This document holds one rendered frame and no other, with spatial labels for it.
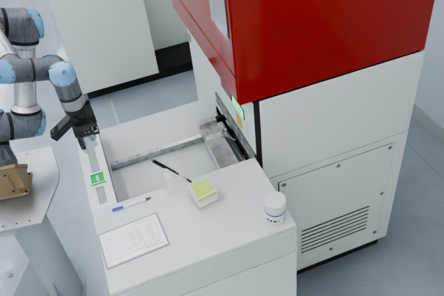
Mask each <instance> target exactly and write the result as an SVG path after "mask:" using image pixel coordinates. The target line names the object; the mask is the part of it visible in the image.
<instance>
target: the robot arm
mask: <svg viewBox="0 0 444 296"><path fill-rule="evenodd" d="M43 37H44V23H43V21H42V17H41V15H40V13H39V12H38V10H37V9H35V8H26V7H0V84H13V86H14V100H15V103H14V104H13V105H12V106H11V111H10V112H4V111H3V109H0V167H3V166H7V165H13V164H18V160H17V158H16V157H15V154H14V153H13V151H12V149H11V147H10V143H9V141H11V140H16V139H24V138H29V137H30V138H33V137H37V136H41V135H42V134H43V133H44V132H45V129H46V114H45V112H44V110H43V109H41V106H40V105H39V104H38V103H37V96H36V82H37V81H50V83H51V84H52V85H53V86H54V88H55V91H56V93H57V96H58V98H59V101H60V103H61V106H62V108H63V109H64V111H65V113H66V114H67V115H66V116H65V117H64V118H63V119H62V120H61V121H60V122H59V123H58V124H57V125H56V126H55V127H54V128H53V129H52V130H51V131H50V135H51V138H52V139H53V140H55V141H58V140H59V139H60V138H61V137H62V136H63V135H64V134H65V133H66V132H67V131H68V130H69V129H70V128H71V127H72V128H73V133H74V134H75V137H76V138H77V140H78V142H79V145H80V147H81V149H82V151H83V152H84V153H86V154H89V150H90V149H92V148H94V147H96V146H97V145H98V142H97V141H95V140H96V135H97V134H100V131H99V129H98V126H97V120H96V117H95V115H94V112H93V110H92V107H91V103H90V100H89V99H88V100H85V99H84V96H83V93H82V91H81V88H80V85H79V82H78V80H77V75H76V72H75V70H74V68H73V66H72V65H71V64H70V63H69V62H66V61H64V60H63V59H62V58H61V57H59V56H58V55H57V54H55V53H53V52H48V53H46V54H44V55H42V56H41V57H39V58H36V49H35V47H36V46H37V45H38V44H39V38H43ZM96 127H97V128H96ZM97 129H98V131H96V130H97Z"/></svg>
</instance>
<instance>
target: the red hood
mask: <svg viewBox="0 0 444 296"><path fill-rule="evenodd" d="M434 1H435V0H172V4H173V7H174V9H175V11H176V12H177V13H178V15H179V17H180V18H181V19H182V21H183V23H184V24H185V25H186V27H187V29H188V30H189V31H190V33H191V35H192V36H193V37H194V39H195V41H196V42H197V43H198V45H199V47H200V48H201V49H202V51H203V53H204V54H205V56H206V57H207V58H208V60H209V62H210V63H211V64H212V66H213V68H214V69H215V70H216V72H217V74H218V75H219V76H220V78H221V80H222V81H223V82H224V84H225V86H226V87H227V88H228V90H229V92H230V93H231V94H232V96H233V98H234V99H235V100H236V102H237V104H239V106H240V105H243V104H247V103H249V102H254V101H256V100H260V99H263V98H266V97H269V96H273V95H275V94H279V93H283V92H285V91H290V90H292V89H296V88H299V87H302V86H305V85H309V84H311V83H315V82H318V81H322V80H325V79H328V78H331V77H335V76H337V75H341V74H344V73H348V72H350V71H354V70H357V69H361V68H363V67H367V66H370V65H374V64H376V63H380V62H383V61H386V60H389V59H393V58H396V57H400V56H403V55H406V54H410V53H412V52H416V51H419V50H422V49H424V48H425V45H426V39H427V34H428V30H429V24H430V20H431V14H432V11H433V5H434Z"/></svg>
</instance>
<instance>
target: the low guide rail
mask: <svg viewBox="0 0 444 296"><path fill-rule="evenodd" d="M203 141H204V140H203V138H202V136H201V134H199V135H196V136H193V137H189V138H187V139H183V140H181V141H177V142H174V143H171V144H168V145H164V146H162V147H158V148H156V149H152V150H149V151H146V152H143V153H139V154H136V155H133V156H130V157H126V158H124V159H120V160H118V161H114V162H111V163H110V166H111V168H112V170H116V169H119V168H122V167H126V166H128V165H132V164H135V163H138V162H141V161H144V160H147V159H151V158H153V157H157V156H159V155H164V154H166V153H170V152H172V151H175V150H178V149H182V148H185V147H188V146H191V145H195V144H197V143H201V142H203Z"/></svg>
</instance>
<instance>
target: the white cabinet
mask: <svg viewBox="0 0 444 296"><path fill-rule="evenodd" d="M179 296H297V251H294V252H291V253H289V254H286V255H284V256H280V257H279V258H275V259H273V260H270V261H268V262H265V263H263V264H260V265H257V266H255V267H253V268H249V269H247V270H245V271H242V272H239V273H237V274H234V275H231V276H229V277H226V278H223V279H220V280H218V281H215V282H213V283H210V284H208V285H205V286H203V287H200V288H197V289H195V290H192V291H189V292H187V293H184V294H182V295H179Z"/></svg>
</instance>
